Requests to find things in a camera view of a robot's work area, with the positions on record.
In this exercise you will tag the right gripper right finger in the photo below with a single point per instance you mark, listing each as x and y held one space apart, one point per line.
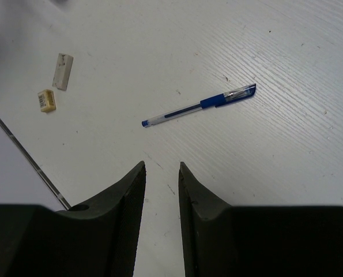
220 239

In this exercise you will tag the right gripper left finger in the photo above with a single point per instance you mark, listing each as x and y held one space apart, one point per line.
97 237

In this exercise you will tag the blue gel pen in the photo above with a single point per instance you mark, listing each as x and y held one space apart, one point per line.
216 101

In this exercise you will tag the yellow eraser with barcode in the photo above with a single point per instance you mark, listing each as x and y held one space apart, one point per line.
46 101

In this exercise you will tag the white eraser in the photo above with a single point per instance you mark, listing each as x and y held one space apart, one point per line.
62 71

